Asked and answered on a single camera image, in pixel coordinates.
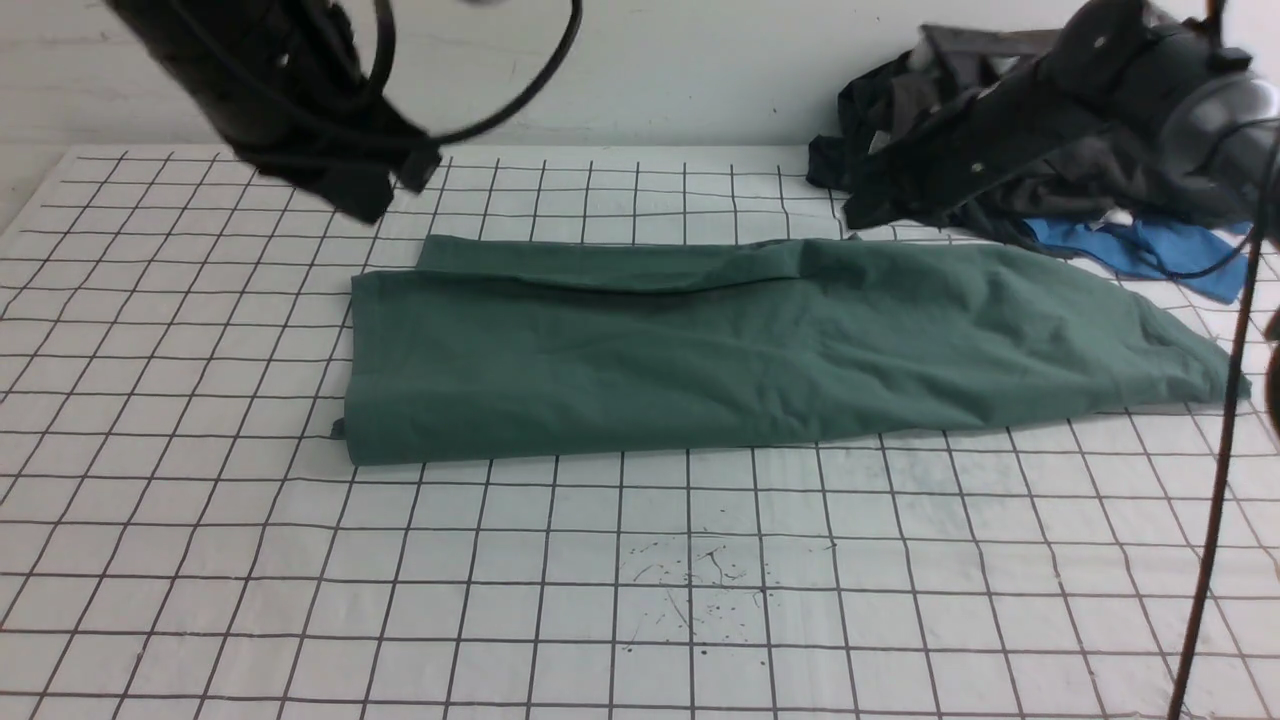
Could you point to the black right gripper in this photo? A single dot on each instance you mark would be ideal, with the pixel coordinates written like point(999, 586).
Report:
point(970, 145)

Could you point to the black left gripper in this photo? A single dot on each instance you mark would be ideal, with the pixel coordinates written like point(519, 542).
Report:
point(355, 177)

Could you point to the green long-sleeve top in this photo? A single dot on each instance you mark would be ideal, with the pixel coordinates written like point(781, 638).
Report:
point(484, 350)

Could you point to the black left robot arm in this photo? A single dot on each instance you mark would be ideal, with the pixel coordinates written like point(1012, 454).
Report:
point(282, 84)

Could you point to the dark grey garment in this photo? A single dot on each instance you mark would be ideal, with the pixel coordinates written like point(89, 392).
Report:
point(1000, 150)

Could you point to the blue garment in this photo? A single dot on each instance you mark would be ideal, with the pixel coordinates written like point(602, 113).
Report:
point(1151, 249)

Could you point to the white grid-pattern tablecloth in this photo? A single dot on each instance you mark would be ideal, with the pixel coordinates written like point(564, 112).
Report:
point(182, 539)

